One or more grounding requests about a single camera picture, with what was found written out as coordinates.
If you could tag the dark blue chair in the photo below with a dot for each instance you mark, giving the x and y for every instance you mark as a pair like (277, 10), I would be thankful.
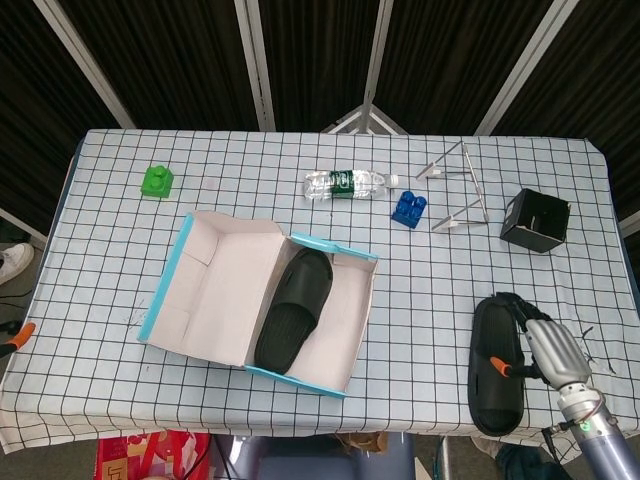
(300, 462)

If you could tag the white triangular screen foot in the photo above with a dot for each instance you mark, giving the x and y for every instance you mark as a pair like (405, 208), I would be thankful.
(367, 117)

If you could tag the blue toy building block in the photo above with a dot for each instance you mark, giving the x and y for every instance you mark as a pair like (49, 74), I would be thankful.
(410, 210)

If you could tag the white sneaker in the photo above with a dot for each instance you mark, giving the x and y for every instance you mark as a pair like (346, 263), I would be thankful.
(15, 260)

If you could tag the white black-grid tablecloth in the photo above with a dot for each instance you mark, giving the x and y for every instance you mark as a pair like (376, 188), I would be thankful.
(100, 250)

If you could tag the light blue shoe box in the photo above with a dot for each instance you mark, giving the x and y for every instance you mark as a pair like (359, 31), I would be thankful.
(225, 300)

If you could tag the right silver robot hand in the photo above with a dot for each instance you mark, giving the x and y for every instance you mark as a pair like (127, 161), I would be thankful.
(557, 350)

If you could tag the green toy building block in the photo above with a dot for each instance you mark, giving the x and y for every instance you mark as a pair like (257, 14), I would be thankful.
(156, 185)

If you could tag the black rubber slipper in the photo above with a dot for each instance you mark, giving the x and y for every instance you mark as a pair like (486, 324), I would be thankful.
(495, 400)
(285, 325)

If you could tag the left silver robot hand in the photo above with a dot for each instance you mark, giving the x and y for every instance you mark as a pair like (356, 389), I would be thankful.
(20, 337)

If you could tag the small black box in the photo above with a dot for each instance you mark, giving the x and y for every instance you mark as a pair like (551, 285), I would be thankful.
(530, 235)

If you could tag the clear plastic water bottle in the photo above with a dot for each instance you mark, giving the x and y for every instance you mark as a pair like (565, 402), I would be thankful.
(345, 185)

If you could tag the metal table leg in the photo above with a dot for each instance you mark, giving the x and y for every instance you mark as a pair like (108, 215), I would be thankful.
(443, 457)

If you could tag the red patterned bag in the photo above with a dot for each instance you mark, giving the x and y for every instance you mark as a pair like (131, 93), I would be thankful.
(145, 457)

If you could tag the brown paper bag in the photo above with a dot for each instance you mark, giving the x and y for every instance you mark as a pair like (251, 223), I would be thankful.
(362, 442)

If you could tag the dark folding partition screen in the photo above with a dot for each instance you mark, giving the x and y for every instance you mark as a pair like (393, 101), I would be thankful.
(175, 50)

